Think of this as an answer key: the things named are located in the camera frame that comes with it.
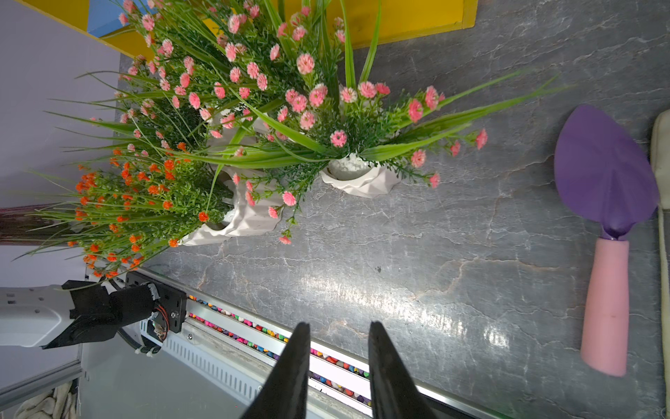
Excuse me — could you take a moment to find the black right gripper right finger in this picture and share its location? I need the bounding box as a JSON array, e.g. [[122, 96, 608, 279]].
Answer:
[[368, 321, 436, 418]]

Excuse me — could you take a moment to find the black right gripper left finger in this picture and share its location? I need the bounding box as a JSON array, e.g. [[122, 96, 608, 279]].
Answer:
[[242, 322, 311, 419]]

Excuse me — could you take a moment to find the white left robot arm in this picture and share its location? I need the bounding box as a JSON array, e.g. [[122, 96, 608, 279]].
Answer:
[[1, 271, 188, 356]]

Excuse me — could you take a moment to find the yellow pink blue shelf rack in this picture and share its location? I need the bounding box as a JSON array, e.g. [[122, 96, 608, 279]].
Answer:
[[15, 0, 479, 59]]

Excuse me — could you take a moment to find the pink flower pot right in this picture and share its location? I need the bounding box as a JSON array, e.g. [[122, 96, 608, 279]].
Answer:
[[117, 0, 347, 116]]

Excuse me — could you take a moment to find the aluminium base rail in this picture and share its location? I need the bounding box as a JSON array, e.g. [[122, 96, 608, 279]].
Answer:
[[125, 269, 514, 419]]

